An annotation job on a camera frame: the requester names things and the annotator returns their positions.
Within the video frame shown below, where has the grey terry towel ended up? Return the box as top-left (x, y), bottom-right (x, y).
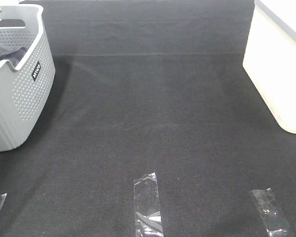
top-left (0, 44), bottom-right (27, 67)

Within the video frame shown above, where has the black table cloth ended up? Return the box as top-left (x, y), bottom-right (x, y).
top-left (0, 0), bottom-right (296, 237)

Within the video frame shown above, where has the clear tape strip middle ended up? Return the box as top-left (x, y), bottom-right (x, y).
top-left (134, 173), bottom-right (164, 237)

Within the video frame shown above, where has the grey perforated laundry basket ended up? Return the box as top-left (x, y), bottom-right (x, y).
top-left (0, 4), bottom-right (55, 152)

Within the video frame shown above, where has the cream plastic storage box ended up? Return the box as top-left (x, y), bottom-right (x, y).
top-left (243, 0), bottom-right (296, 134)

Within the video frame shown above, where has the clear tape strip right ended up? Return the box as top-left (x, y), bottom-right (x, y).
top-left (250, 188), bottom-right (295, 237)

